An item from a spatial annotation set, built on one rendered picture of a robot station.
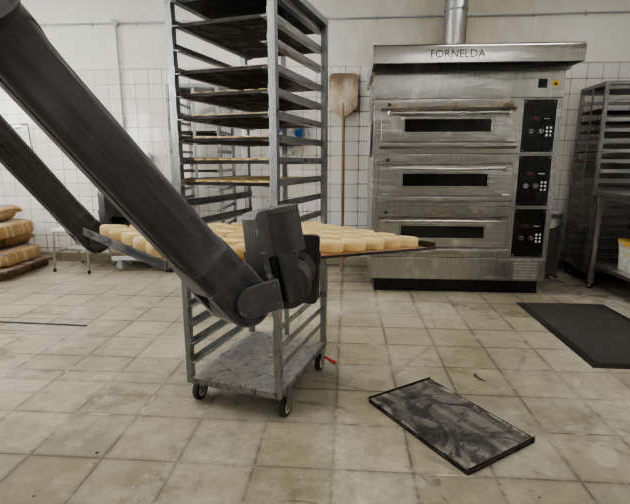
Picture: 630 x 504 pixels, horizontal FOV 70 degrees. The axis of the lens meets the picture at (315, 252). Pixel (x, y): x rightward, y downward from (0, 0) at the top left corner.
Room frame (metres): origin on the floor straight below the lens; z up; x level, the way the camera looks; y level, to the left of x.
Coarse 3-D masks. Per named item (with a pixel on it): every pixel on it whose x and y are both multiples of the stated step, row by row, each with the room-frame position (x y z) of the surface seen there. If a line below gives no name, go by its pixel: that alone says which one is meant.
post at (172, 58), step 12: (168, 0) 1.93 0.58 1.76; (168, 12) 1.93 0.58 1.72; (168, 24) 1.93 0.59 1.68; (168, 36) 1.93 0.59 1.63; (168, 48) 1.93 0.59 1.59; (168, 60) 1.93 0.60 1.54; (168, 72) 1.94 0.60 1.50; (180, 132) 1.94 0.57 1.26; (180, 144) 1.94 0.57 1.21; (180, 156) 1.93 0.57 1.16; (180, 168) 1.93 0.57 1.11; (180, 180) 1.93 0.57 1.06; (180, 192) 1.93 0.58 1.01; (192, 348) 1.94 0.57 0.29; (192, 372) 1.93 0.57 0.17
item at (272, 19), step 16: (272, 0) 1.78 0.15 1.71; (272, 16) 1.78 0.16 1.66; (272, 32) 1.78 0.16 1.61; (272, 48) 1.78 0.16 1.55; (272, 64) 1.78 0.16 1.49; (272, 80) 1.78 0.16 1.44; (272, 96) 1.78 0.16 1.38; (272, 112) 1.78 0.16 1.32; (272, 128) 1.78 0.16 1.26; (272, 144) 1.78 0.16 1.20; (272, 160) 1.78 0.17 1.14; (272, 176) 1.78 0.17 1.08; (272, 192) 1.78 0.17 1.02
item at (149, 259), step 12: (84, 228) 0.85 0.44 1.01; (96, 240) 0.79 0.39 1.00; (108, 240) 0.74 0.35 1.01; (420, 240) 0.98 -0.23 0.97; (132, 252) 0.65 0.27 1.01; (144, 252) 0.62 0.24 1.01; (372, 252) 0.82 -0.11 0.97; (384, 252) 0.84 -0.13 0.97; (396, 252) 0.86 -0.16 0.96; (156, 264) 0.58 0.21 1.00
